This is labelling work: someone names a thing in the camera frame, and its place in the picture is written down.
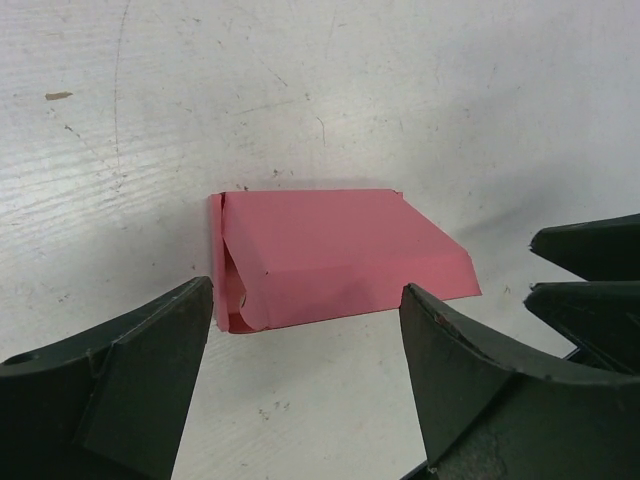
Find pink paper box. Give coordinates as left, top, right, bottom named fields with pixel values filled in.
left=208, top=189, right=481, bottom=334

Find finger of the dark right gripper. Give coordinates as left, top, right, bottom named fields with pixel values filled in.
left=530, top=214, right=639, bottom=287
left=524, top=281, right=639, bottom=374

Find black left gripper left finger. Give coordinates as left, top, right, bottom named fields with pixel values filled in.
left=1, top=276, right=213, bottom=479

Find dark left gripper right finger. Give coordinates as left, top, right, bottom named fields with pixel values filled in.
left=399, top=284, right=639, bottom=479

